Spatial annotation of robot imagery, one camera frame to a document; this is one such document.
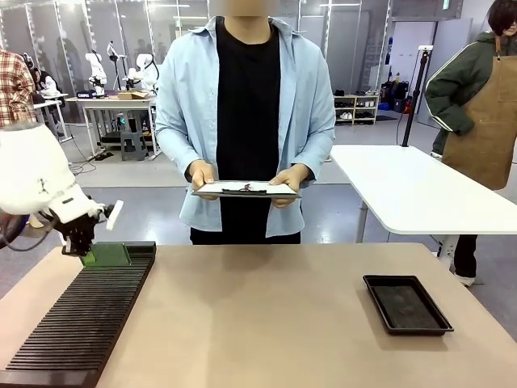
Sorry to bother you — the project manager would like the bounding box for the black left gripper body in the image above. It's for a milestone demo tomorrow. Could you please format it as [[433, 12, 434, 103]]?
[[56, 213, 107, 256]]

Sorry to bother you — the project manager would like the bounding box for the green PCB board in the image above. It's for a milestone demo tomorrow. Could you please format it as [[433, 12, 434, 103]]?
[[80, 242, 132, 268]]

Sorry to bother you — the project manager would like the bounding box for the grey clipboard with paper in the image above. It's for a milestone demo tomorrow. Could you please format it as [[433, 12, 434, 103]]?
[[191, 180, 302, 200]]

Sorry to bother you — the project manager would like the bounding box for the black slotted PCB rack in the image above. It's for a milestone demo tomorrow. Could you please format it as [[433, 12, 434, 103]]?
[[0, 241, 158, 385]]

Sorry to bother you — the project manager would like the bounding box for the person's right hand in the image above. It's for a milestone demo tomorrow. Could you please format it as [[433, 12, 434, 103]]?
[[185, 159, 220, 202]]

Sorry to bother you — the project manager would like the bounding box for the person's left hand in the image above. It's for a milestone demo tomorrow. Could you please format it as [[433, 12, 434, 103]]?
[[268, 167, 315, 209]]

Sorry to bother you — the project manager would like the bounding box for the grey step stool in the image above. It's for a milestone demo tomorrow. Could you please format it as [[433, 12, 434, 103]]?
[[120, 129, 147, 162]]

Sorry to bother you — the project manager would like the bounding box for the white background workbench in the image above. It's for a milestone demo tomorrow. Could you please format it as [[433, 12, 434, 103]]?
[[66, 95, 159, 158]]

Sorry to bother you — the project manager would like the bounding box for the person in plaid shirt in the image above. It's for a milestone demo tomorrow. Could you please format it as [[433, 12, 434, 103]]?
[[0, 47, 37, 129]]

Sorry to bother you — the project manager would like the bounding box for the person in light blue shirt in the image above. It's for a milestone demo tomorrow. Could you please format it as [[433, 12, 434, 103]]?
[[154, 0, 336, 246]]

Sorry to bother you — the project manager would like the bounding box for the wooden shoe shelf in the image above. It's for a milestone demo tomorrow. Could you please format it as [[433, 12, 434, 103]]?
[[334, 94, 380, 125]]

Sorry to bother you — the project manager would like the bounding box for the black plastic tray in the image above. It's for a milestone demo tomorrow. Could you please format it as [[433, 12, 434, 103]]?
[[362, 274, 455, 336]]

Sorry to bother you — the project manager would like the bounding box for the white folding table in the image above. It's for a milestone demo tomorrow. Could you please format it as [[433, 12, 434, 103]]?
[[329, 144, 517, 259]]

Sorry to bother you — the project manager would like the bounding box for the black tripod pole with light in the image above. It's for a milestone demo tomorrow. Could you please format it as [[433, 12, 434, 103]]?
[[401, 45, 434, 147]]

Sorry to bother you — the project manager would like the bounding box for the person in brown apron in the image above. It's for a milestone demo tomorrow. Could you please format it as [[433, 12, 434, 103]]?
[[424, 0, 517, 287]]

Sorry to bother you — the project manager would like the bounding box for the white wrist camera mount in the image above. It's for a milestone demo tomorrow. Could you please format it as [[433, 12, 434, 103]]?
[[105, 200, 124, 232]]

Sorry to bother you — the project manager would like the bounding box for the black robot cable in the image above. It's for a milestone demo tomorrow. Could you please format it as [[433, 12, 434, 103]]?
[[0, 209, 61, 252]]

